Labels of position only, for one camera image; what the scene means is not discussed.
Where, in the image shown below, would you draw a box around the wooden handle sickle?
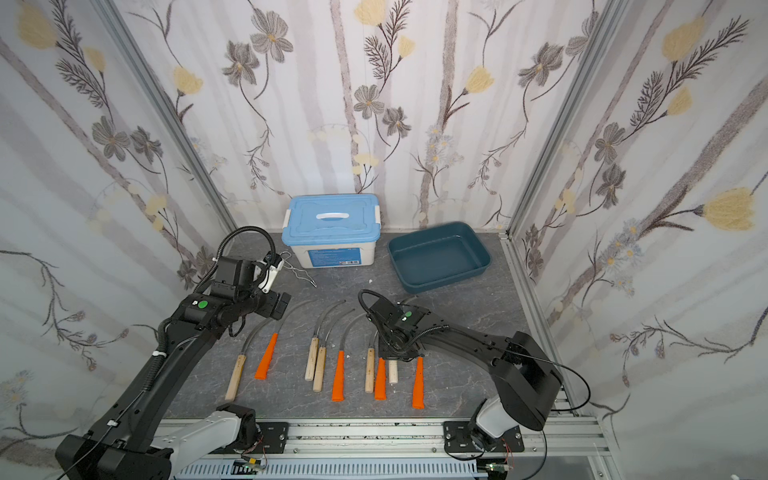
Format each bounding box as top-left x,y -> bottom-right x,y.
365,333 -> 377,394
312,308 -> 355,392
387,360 -> 399,384
224,319 -> 272,402
304,300 -> 345,381

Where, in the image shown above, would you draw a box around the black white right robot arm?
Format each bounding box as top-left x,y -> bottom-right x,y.
357,289 -> 592,459

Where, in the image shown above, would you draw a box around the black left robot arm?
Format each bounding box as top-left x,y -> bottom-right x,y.
55,226 -> 291,479

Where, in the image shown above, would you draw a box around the teal plastic storage tray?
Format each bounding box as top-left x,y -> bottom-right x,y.
388,222 -> 492,294

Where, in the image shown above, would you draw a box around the silver metal tongs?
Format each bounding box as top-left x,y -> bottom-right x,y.
280,250 -> 317,288

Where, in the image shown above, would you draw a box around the white box with blue lid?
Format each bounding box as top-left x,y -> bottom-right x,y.
282,194 -> 382,269

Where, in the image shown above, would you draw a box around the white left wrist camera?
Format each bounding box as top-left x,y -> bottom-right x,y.
259,254 -> 285,293

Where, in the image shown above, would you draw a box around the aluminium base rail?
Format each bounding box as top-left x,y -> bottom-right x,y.
174,416 -> 621,479

